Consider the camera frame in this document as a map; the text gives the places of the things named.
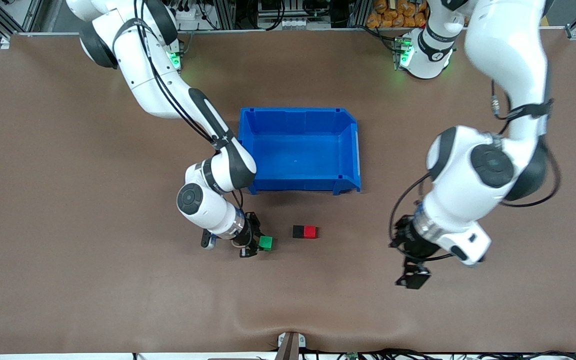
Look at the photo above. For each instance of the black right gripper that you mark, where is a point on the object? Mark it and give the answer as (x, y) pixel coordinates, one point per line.
(250, 233)

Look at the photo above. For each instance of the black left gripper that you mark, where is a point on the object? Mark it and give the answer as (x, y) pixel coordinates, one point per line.
(411, 242)

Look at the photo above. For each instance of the small green cube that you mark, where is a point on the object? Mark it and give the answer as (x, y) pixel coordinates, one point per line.
(265, 243)

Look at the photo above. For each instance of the small red cube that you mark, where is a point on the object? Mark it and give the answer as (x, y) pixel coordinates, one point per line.
(310, 231)

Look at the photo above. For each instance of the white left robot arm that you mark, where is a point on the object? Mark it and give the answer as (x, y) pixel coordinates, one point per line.
(493, 165)

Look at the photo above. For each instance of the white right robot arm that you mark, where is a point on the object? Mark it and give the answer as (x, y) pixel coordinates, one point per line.
(158, 80)

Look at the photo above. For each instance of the small black cube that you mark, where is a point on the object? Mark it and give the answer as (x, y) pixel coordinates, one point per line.
(298, 231)

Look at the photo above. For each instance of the blue plastic storage bin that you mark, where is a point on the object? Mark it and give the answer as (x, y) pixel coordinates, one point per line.
(300, 152)

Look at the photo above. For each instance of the white power strip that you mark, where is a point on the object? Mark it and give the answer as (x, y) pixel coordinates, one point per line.
(195, 17)

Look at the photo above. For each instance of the orange snack bags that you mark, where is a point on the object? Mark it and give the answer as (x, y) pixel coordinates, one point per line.
(393, 14)

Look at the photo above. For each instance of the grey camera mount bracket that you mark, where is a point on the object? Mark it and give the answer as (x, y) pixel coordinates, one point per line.
(290, 345)

